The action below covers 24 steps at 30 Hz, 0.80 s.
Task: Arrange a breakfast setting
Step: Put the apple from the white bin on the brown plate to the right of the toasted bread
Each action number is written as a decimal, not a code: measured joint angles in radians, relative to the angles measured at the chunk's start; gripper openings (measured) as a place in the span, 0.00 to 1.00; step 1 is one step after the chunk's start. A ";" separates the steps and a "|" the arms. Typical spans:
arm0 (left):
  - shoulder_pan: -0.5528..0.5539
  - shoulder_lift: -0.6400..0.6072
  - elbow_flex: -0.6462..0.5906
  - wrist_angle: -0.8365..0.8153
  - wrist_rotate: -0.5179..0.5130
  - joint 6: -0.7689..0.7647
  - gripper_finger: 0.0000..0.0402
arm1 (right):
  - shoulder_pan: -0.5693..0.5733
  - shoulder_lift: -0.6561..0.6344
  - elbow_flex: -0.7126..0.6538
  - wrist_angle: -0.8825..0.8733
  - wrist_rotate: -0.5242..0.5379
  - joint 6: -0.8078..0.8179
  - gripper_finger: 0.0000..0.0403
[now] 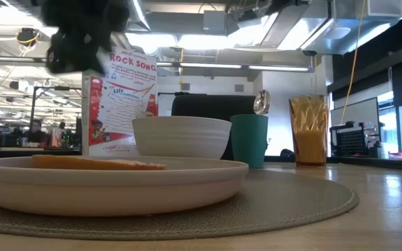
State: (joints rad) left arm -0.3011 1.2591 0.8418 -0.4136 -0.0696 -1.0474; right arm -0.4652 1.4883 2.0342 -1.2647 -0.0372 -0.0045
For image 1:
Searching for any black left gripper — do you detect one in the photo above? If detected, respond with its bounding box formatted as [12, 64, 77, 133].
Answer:
[42, 0, 131, 76]

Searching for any slice of toast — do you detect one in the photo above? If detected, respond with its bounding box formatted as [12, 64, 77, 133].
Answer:
[31, 154, 168, 172]

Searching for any white ribbed bowl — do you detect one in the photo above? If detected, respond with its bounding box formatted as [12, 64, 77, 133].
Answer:
[132, 116, 232, 160]

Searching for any green plastic cup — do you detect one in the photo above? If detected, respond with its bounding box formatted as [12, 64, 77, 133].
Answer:
[229, 114, 269, 169]

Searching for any amber glass of orange juice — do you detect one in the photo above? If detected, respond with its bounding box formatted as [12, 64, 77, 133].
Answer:
[288, 94, 329, 167]

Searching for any black metal stand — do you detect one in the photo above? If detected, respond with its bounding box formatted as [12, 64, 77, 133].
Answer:
[29, 85, 73, 140]

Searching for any person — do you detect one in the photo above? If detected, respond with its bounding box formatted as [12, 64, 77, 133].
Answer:
[28, 119, 49, 148]
[54, 121, 68, 148]

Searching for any long ceiling light strip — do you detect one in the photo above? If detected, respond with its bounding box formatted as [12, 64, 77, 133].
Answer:
[179, 62, 243, 70]
[248, 64, 310, 73]

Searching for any grey ceiling junction box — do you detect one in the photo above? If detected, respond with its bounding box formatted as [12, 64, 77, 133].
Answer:
[202, 10, 228, 33]

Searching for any white shallow plate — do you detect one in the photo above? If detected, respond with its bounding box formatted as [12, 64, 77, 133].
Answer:
[0, 155, 250, 218]

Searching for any black office chair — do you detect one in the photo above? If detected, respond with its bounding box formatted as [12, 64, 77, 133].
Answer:
[171, 94, 257, 161]

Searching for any silver metal spoon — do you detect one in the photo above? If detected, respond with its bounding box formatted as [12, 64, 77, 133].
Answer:
[253, 89, 271, 116]

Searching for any grey round woven placemat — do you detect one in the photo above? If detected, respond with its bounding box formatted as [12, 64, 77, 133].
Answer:
[0, 169, 360, 241]

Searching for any grey partition board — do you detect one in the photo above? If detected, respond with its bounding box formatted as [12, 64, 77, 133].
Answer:
[329, 97, 380, 127]

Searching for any black perforated crate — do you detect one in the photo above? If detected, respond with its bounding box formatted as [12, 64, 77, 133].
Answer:
[329, 121, 380, 158]

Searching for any round silver duct pipe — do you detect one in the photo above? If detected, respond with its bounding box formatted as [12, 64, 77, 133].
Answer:
[127, 0, 151, 32]

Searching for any silver ventilation duct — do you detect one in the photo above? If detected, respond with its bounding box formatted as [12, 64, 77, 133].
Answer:
[260, 0, 402, 56]

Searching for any yellow hanging cable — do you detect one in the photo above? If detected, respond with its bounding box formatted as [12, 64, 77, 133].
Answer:
[340, 0, 366, 125]

